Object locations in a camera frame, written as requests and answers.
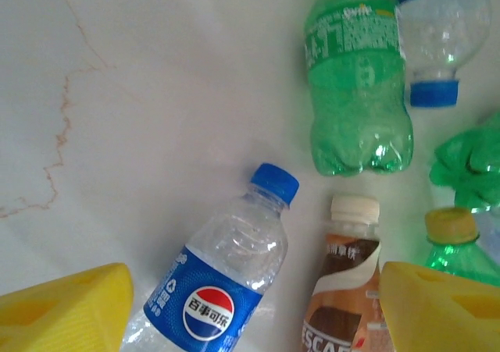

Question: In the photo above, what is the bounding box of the green Sprite bottle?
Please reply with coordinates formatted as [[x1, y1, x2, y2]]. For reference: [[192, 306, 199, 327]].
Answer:
[[428, 111, 500, 213], [423, 207, 500, 289], [303, 0, 416, 179]]

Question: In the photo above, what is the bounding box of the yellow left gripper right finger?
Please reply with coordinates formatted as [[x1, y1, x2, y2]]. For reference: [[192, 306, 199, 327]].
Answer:
[[379, 261, 500, 352]]

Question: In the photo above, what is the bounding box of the Pepsi bottle blue label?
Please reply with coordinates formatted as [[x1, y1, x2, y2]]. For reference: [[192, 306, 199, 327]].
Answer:
[[394, 0, 495, 108], [119, 162, 302, 352]]

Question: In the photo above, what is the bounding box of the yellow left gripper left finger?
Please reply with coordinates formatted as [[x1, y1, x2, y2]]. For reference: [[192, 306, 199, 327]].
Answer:
[[0, 262, 135, 352]]

